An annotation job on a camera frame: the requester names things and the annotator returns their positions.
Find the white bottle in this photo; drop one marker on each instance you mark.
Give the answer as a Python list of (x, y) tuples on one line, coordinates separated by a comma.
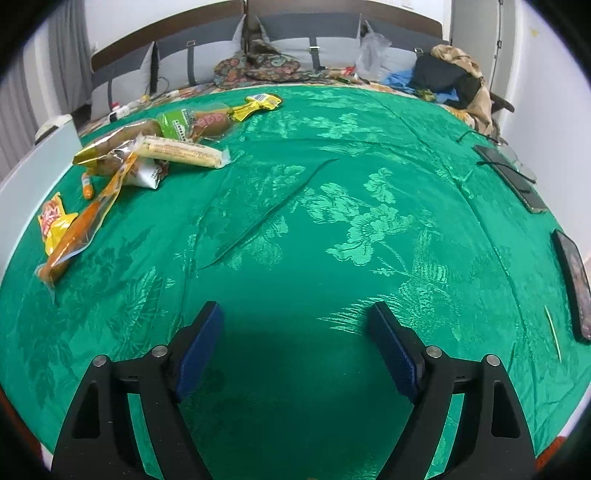
[(119, 112)]

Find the dark floral cloth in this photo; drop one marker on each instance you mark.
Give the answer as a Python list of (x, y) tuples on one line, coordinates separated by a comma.
[(263, 67)]

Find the green floral blanket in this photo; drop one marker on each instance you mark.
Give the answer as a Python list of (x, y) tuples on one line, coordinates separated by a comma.
[(323, 240)]

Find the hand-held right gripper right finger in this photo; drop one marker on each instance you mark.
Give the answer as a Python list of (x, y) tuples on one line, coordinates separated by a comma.
[(395, 355)]

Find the small orange sausage stick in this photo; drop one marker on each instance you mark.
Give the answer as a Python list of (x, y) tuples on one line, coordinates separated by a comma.
[(87, 187)]

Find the blue cloth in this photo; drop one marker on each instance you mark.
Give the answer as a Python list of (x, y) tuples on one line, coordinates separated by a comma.
[(399, 78)]

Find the clear plastic bag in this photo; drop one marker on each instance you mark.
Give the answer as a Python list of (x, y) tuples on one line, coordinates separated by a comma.
[(371, 53)]

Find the black phone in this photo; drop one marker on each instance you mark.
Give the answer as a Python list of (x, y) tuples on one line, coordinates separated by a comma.
[(521, 187), (575, 281)]

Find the yellow red snack packet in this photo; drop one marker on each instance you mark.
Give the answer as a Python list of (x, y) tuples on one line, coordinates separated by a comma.
[(53, 221)]

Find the black bag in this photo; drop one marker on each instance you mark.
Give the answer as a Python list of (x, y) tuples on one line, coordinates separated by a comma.
[(441, 76)]

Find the wooden toothpick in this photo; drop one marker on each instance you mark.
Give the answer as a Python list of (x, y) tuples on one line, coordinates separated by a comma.
[(553, 334)]

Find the cream long wafer packet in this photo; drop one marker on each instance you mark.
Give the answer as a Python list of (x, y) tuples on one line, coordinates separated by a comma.
[(182, 152)]

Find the tan patterned cloth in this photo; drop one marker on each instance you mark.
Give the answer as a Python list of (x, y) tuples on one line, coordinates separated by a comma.
[(478, 99)]

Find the grey curtain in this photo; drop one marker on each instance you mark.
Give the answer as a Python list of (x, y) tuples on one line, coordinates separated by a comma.
[(67, 50)]

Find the dried longan packet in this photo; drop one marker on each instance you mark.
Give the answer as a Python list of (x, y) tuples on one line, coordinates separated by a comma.
[(117, 141)]

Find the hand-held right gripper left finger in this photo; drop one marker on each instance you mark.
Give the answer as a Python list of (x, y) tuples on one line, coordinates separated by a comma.
[(198, 355)]

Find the yellow sausage packet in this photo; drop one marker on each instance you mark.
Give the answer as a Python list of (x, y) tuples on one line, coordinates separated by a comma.
[(258, 104)]

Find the white snack packet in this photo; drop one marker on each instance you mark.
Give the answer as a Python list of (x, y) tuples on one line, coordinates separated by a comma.
[(147, 175)]

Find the grey white cushion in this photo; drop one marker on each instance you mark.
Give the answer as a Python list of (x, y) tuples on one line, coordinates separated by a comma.
[(122, 78), (300, 44), (203, 60), (401, 55)]

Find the green label brown snack packet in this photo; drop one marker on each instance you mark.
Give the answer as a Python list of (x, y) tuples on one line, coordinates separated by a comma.
[(194, 121)]

